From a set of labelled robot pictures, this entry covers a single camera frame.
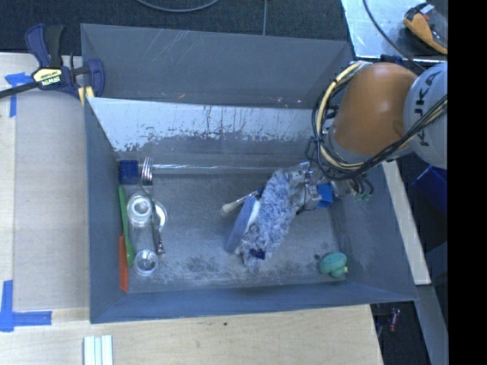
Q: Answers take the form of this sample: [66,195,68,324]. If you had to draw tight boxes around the blue and white fluffy cloth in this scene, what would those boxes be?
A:
[237,168,306,270]

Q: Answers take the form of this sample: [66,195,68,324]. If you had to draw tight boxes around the green toy animal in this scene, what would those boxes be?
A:
[318,252,349,279]

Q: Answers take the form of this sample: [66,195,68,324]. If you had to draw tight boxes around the blue sponge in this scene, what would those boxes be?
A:
[224,195,258,254]

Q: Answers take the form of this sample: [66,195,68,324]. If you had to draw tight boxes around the white round lid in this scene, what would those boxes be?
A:
[151,200,169,230]

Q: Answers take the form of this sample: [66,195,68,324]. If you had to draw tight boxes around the grey metal bin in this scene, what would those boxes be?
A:
[79,23,419,325]

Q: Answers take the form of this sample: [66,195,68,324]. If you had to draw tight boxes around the silver metal fork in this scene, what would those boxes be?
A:
[141,157,167,256]

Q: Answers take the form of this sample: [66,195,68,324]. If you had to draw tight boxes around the clear glass jar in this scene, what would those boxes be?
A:
[126,192,154,243]

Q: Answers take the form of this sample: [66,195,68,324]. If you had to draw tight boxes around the clear glass cup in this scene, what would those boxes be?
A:
[133,249,159,278]

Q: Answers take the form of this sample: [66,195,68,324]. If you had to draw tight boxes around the blue toy brick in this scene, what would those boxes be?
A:
[117,160,140,186]

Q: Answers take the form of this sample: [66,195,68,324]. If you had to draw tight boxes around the green plastic stick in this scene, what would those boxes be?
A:
[117,185,136,268]

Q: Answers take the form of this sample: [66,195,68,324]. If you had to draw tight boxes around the orange plastic stick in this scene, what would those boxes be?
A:
[118,235,130,294]

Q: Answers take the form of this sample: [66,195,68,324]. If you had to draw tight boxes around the wooden handle brush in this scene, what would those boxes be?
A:
[221,190,264,216]

